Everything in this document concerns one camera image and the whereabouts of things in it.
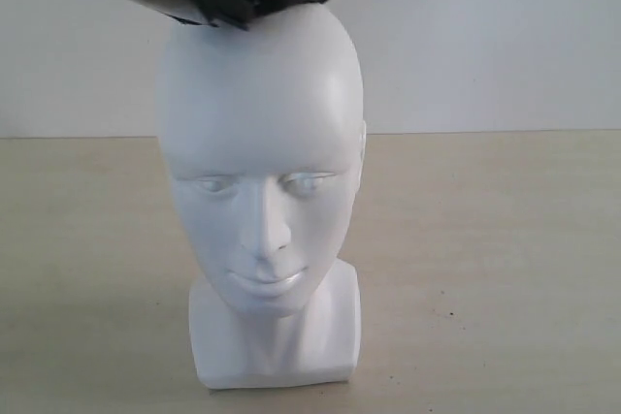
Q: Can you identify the white mannequin head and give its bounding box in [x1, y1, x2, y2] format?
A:
[157, 5, 366, 390]

